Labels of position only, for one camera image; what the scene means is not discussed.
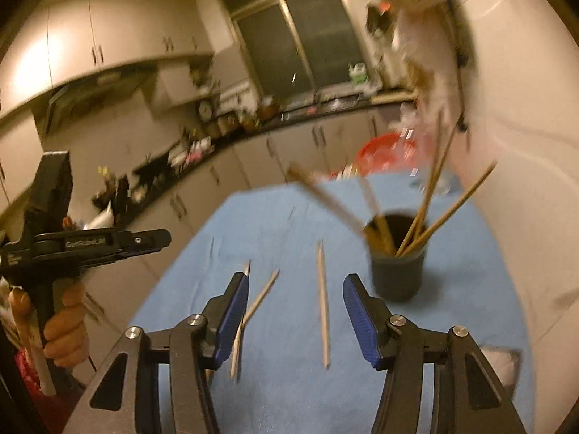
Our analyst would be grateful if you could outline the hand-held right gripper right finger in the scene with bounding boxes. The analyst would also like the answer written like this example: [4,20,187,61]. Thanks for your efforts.
[342,273,528,434]

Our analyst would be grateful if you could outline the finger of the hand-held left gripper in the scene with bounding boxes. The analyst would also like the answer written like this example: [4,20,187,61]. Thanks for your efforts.
[122,229,173,259]

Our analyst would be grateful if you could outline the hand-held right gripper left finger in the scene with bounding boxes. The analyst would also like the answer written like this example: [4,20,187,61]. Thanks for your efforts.
[79,272,250,434]

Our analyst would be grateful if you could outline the single wooden chopstick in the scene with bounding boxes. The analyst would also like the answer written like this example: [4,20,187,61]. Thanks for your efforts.
[244,269,280,322]
[230,260,252,383]
[317,239,331,369]

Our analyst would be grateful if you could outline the dark grey utensil cup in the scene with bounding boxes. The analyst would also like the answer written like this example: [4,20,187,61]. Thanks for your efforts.
[368,210,428,303]

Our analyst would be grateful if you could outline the pile of wooden chopsticks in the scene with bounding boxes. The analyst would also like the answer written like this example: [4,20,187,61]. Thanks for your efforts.
[287,111,498,258]

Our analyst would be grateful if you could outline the person's left hand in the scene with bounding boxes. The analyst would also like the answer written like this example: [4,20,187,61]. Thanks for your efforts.
[8,280,90,366]

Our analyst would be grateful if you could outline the large white dish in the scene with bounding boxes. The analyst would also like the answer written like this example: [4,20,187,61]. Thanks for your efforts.
[84,201,116,231]

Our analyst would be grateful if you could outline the blue table cloth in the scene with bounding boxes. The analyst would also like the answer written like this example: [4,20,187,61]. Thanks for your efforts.
[129,174,537,434]

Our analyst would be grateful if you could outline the range hood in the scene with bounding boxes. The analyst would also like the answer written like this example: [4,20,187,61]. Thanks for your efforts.
[43,70,157,141]

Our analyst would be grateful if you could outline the beige kitchen base cabinets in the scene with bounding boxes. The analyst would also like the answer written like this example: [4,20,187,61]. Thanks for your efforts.
[68,108,394,390]

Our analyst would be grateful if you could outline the black kitchen countertop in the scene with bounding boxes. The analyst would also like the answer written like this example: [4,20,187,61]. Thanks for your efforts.
[90,88,421,218]

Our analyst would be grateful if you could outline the clear glass pitcher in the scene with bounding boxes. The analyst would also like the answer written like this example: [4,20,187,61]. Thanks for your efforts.
[407,136,455,197]

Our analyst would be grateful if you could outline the red plastic basket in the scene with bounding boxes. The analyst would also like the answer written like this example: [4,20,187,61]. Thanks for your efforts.
[355,133,419,177]

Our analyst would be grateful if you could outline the beige upper kitchen cabinets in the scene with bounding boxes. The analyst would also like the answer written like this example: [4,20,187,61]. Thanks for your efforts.
[0,0,213,118]

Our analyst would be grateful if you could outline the kitchen window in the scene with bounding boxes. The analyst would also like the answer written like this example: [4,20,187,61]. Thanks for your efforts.
[217,0,376,102]

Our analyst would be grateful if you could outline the clear hanging plastic bags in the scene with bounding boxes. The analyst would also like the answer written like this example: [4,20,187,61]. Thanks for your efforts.
[391,7,466,118]

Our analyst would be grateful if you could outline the black power cable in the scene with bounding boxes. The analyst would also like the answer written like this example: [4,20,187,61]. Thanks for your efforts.
[441,0,476,150]

